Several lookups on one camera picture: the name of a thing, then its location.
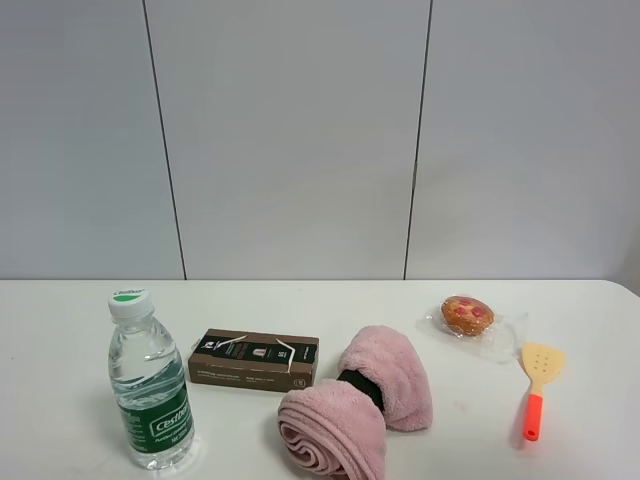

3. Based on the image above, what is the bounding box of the clear water bottle green label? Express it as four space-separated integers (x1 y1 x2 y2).
108 289 195 470

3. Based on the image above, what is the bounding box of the brown cardboard box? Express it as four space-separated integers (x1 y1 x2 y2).
188 329 319 393

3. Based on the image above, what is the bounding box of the black band on towel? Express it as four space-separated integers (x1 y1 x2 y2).
337 370 384 413

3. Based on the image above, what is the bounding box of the wrapped fruit pastry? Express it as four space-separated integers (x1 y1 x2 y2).
417 295 529 364

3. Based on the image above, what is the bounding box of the rolled pink towel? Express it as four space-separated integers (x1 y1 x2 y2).
277 326 433 479

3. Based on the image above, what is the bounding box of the yellow spatula orange handle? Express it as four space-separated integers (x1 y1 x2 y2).
521 342 566 442

